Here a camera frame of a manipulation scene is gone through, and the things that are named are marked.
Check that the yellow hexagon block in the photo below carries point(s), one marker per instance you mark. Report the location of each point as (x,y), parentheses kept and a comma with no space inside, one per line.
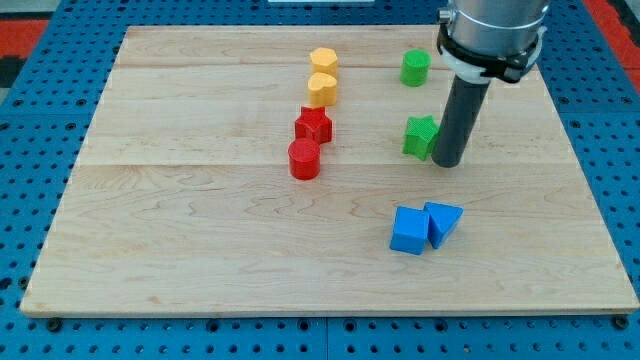
(324,60)

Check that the red star block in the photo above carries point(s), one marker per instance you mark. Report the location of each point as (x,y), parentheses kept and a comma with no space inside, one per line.
(314,124)

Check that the green cylinder block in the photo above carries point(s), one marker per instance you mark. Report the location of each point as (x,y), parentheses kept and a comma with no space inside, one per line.
(415,67)

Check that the blue triangular prism block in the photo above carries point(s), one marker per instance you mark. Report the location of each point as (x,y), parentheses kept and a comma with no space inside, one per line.
(443,219)

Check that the yellow heart block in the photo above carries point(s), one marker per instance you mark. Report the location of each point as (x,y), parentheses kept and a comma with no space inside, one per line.
(322,90)

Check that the blue cube block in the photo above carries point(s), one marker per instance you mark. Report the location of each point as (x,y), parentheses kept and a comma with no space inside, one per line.
(410,230)

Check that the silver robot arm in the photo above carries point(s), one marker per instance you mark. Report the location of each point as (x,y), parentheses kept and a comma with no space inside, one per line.
(493,27)

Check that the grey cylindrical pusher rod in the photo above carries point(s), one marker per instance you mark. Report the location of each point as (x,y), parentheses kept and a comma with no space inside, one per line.
(461,111)

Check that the red cylinder block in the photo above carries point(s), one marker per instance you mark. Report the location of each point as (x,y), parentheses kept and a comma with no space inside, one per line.
(304,158)

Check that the green star block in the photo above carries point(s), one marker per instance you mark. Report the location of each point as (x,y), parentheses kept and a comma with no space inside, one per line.
(420,136)

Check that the light wooden board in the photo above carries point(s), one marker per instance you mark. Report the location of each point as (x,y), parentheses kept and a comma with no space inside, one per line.
(181,202)

